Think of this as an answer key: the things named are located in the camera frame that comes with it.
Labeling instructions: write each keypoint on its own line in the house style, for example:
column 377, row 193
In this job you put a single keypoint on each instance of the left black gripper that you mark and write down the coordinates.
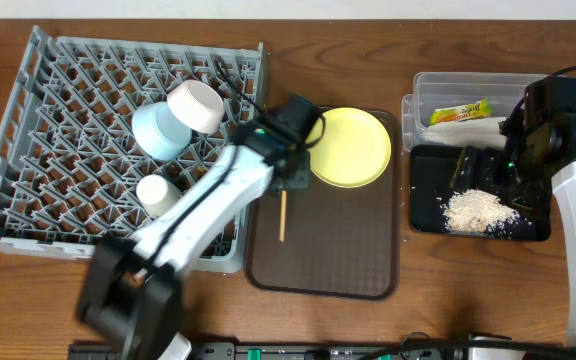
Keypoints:
column 294, row 176

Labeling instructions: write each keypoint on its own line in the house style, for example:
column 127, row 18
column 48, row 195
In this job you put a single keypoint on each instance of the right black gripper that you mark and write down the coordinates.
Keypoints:
column 488, row 159

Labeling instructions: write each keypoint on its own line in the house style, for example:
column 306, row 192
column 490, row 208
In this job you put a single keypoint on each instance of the rice food scraps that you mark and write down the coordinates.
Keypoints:
column 477, row 212

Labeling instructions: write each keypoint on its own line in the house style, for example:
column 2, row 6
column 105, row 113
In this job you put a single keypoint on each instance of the wooden chopstick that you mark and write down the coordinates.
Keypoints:
column 283, row 215

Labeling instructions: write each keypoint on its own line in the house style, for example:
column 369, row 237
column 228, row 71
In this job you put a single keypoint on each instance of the green orange snack wrapper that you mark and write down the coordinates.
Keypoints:
column 479, row 109

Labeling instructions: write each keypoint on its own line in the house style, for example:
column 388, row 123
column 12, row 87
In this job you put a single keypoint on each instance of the yellow round plate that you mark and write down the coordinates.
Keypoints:
column 353, row 148

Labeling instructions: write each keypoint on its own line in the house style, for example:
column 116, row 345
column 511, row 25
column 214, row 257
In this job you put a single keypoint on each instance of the white pink small bowl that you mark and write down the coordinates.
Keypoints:
column 197, row 105

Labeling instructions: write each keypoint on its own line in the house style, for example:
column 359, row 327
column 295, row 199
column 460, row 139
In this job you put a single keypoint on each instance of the light blue bowl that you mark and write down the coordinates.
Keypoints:
column 159, row 133

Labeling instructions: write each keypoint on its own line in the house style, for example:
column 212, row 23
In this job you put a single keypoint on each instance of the white paper cup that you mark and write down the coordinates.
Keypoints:
column 157, row 195

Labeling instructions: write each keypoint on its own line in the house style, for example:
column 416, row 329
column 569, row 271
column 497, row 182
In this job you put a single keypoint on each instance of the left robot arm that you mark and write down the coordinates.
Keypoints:
column 132, row 291

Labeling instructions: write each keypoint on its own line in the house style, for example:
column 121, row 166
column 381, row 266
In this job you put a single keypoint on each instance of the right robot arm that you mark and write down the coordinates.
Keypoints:
column 536, row 168

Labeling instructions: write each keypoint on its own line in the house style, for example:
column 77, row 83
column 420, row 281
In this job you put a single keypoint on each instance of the black waste tray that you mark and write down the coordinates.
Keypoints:
column 431, row 169

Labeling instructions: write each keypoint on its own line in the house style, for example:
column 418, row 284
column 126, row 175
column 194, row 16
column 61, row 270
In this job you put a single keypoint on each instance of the clear plastic waste bin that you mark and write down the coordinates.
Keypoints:
column 435, row 90

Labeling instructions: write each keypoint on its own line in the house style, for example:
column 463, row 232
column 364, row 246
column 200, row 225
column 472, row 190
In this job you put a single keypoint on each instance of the grey plastic dishwasher rack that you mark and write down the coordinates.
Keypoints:
column 69, row 163

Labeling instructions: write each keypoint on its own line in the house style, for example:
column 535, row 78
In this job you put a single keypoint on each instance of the dark brown serving tray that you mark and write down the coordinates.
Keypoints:
column 341, row 242

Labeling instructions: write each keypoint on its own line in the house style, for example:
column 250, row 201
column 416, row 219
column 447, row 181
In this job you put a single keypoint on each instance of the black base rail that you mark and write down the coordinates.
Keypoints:
column 230, row 351

